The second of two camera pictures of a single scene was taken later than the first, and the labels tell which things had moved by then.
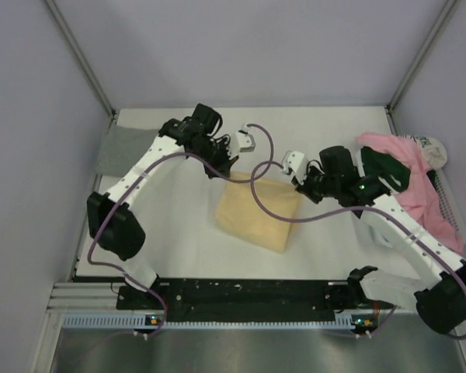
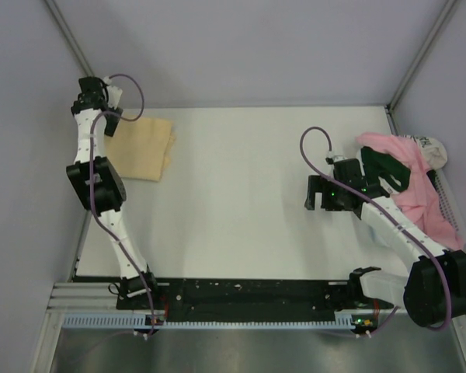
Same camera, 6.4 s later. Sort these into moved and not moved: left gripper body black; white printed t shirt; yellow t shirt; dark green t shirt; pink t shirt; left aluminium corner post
Moved: left gripper body black; yellow t shirt
Not moved: pink t shirt; dark green t shirt; white printed t shirt; left aluminium corner post
